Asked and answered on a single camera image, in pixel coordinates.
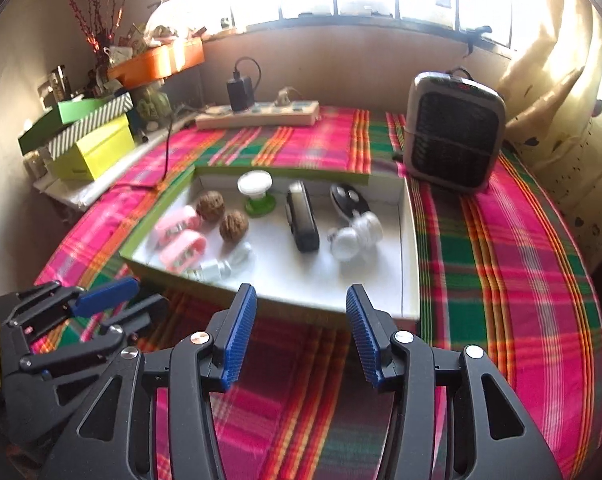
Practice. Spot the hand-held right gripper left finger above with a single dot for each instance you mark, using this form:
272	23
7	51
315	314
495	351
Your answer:
238	340

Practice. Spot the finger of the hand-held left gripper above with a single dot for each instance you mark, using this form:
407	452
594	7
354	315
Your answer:
136	317
106	291

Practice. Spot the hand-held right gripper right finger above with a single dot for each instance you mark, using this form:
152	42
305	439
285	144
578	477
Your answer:
363	340

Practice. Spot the white plug adapter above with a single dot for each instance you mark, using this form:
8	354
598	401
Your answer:
211	270

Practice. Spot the pink clip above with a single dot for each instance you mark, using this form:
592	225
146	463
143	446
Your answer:
178	222
186	250

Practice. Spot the green white cardboard box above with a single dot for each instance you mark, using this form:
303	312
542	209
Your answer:
301	280

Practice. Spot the white suction hook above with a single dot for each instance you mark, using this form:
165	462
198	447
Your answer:
370	227
345	243

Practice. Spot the brown walnut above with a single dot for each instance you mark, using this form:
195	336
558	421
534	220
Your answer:
211	206
233	226

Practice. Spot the black handheld device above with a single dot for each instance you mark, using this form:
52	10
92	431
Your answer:
301	220

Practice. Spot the black white oval gadget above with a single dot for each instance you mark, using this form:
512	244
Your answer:
348	200

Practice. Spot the green spool white cap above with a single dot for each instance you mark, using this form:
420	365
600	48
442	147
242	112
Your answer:
255	182

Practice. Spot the white shelf board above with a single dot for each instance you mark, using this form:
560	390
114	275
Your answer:
81	195

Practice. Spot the yellow-green box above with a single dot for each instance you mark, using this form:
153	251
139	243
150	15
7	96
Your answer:
96	152

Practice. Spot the pink green plaid tablecloth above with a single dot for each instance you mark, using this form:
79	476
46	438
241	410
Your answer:
481	260

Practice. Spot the small black plug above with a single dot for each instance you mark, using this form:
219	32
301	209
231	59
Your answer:
398	157

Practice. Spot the green label bottle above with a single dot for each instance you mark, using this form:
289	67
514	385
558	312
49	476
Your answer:
151	102

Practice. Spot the glass jar dark lid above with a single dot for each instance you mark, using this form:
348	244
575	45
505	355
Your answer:
57	85

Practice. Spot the white black space heater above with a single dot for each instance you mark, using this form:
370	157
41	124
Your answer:
451	135

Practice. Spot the white power strip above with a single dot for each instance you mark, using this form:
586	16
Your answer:
261	116

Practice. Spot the orange tray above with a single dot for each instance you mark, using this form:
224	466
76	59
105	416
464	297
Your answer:
161	62

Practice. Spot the white printed cup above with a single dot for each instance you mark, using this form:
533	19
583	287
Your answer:
115	56

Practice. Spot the white plug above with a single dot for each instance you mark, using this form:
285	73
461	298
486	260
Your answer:
282	100

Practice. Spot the red berry branches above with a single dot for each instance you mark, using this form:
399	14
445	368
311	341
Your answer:
93	40

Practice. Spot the cream heart print curtain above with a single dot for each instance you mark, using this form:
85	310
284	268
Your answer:
556	110

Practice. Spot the black window latch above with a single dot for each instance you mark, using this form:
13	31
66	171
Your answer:
476	36

